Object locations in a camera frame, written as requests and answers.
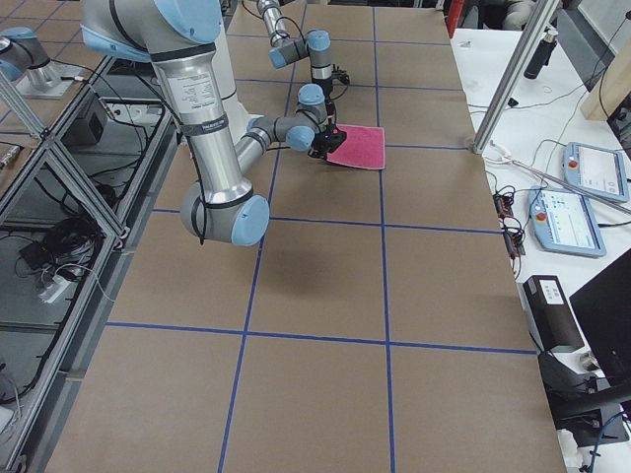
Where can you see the black water bottle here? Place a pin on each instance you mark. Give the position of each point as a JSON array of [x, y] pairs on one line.
[[542, 54]]

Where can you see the black power adapter box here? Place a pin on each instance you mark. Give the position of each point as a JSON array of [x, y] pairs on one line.
[[554, 321]]

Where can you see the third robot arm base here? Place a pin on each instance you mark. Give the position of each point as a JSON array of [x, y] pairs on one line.
[[25, 61]]

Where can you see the black computer monitor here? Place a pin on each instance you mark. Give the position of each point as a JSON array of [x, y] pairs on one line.
[[582, 403]]

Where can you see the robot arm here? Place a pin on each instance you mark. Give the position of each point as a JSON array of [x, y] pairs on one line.
[[290, 45], [179, 39]]

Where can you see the far teach pendant tablet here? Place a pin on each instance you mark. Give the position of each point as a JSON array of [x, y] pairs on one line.
[[597, 170]]

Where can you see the white grabber stick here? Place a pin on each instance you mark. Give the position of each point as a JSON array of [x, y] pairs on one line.
[[505, 158]]

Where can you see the white power strip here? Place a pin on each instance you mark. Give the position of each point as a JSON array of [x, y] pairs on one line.
[[54, 289]]

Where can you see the aluminium frame post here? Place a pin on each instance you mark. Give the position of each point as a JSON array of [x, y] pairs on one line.
[[535, 30]]

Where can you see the near teach pendant tablet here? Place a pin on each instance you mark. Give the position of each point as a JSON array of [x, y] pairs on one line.
[[564, 222]]

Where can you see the wooden board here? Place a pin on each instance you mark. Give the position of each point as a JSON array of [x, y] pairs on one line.
[[611, 89]]

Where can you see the aluminium truss frame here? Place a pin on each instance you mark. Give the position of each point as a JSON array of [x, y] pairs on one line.
[[74, 203]]

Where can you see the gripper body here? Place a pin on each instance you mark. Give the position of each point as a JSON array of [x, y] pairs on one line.
[[320, 145], [325, 85]]

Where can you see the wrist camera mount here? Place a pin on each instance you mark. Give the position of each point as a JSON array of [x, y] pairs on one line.
[[333, 139], [341, 76]]

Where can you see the pink and grey towel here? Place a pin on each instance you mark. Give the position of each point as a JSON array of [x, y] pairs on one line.
[[363, 148]]

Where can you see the teach pendant tablet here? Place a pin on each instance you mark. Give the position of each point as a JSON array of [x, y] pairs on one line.
[[597, 170], [564, 222]]

